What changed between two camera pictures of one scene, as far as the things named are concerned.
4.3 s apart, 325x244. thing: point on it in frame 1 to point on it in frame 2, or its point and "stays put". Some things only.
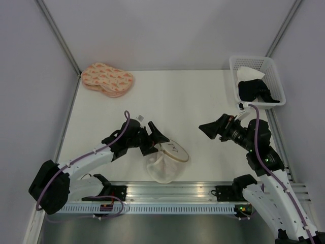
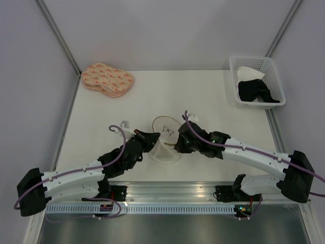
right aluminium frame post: x=283 y=28 stays put
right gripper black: x=212 y=129 to x=180 y=147
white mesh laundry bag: x=166 y=164 to x=164 y=151
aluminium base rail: x=179 y=192 stays put
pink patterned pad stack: x=115 y=82 stays put
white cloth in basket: x=246 y=73 stays put
